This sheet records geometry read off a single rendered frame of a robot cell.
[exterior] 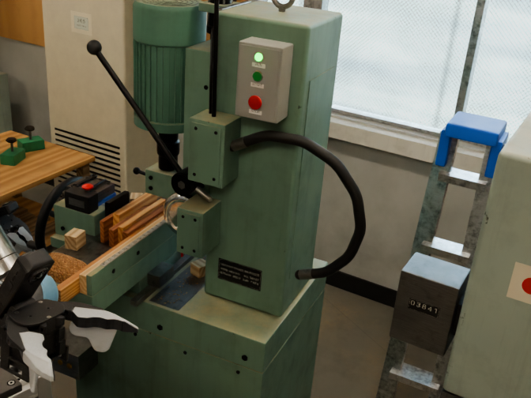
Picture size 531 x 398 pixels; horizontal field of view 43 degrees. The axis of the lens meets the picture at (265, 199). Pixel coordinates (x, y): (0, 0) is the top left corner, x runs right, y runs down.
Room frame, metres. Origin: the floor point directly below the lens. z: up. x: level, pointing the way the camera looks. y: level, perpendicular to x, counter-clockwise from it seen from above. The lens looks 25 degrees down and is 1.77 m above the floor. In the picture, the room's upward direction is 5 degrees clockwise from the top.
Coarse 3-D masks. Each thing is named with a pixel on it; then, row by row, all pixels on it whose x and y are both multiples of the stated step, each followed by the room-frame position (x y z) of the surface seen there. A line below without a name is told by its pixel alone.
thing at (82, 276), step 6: (162, 216) 1.58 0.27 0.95; (156, 222) 1.55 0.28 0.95; (150, 228) 1.51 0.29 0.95; (138, 234) 1.48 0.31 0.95; (132, 240) 1.44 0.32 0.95; (120, 246) 1.41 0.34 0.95; (114, 252) 1.38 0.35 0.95; (102, 258) 1.34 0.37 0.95; (96, 264) 1.32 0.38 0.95; (90, 270) 1.29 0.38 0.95; (84, 276) 1.26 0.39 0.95; (84, 282) 1.26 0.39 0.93; (84, 288) 1.26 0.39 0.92
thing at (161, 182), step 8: (152, 168) 1.62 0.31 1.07; (152, 176) 1.61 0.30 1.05; (160, 176) 1.60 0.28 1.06; (168, 176) 1.59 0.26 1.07; (152, 184) 1.61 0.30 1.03; (160, 184) 1.60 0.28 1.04; (168, 184) 1.59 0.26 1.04; (152, 192) 1.61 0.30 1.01; (160, 192) 1.60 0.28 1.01; (168, 192) 1.59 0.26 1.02
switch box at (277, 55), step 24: (240, 48) 1.37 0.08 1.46; (264, 48) 1.34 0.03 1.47; (288, 48) 1.36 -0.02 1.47; (240, 72) 1.36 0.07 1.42; (264, 72) 1.34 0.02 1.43; (288, 72) 1.37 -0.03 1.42; (240, 96) 1.36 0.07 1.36; (264, 96) 1.34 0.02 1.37; (288, 96) 1.38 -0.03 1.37; (264, 120) 1.34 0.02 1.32
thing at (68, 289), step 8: (136, 232) 1.50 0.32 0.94; (112, 248) 1.41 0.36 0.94; (104, 256) 1.37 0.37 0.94; (88, 264) 1.33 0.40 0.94; (80, 272) 1.29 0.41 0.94; (72, 280) 1.26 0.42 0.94; (64, 288) 1.22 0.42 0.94; (72, 288) 1.25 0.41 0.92; (64, 296) 1.22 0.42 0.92; (72, 296) 1.25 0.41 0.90
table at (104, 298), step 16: (64, 240) 1.55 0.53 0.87; (96, 240) 1.51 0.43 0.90; (176, 240) 1.59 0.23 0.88; (80, 256) 1.43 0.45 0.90; (96, 256) 1.43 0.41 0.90; (160, 256) 1.52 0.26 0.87; (128, 272) 1.38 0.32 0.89; (144, 272) 1.45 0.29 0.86; (112, 288) 1.33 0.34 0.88; (128, 288) 1.38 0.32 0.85; (96, 304) 1.27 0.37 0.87
